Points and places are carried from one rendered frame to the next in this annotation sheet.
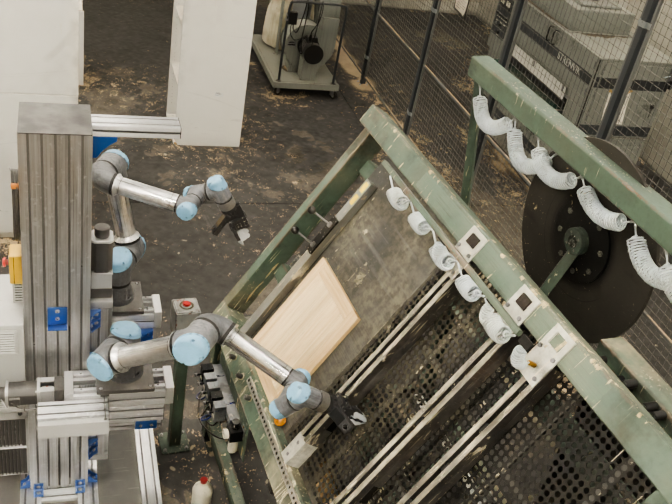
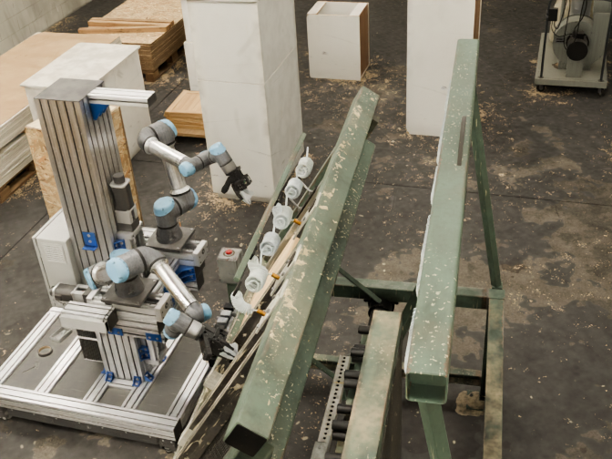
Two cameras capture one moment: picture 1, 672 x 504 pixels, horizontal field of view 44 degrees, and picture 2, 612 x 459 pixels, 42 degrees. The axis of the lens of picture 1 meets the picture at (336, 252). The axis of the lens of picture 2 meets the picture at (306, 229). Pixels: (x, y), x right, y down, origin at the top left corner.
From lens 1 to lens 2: 2.22 m
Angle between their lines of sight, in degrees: 34
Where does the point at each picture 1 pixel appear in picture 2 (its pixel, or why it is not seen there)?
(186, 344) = (110, 265)
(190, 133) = (420, 124)
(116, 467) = (172, 376)
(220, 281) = (369, 253)
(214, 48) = (437, 45)
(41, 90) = (237, 79)
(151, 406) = (147, 321)
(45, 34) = (236, 34)
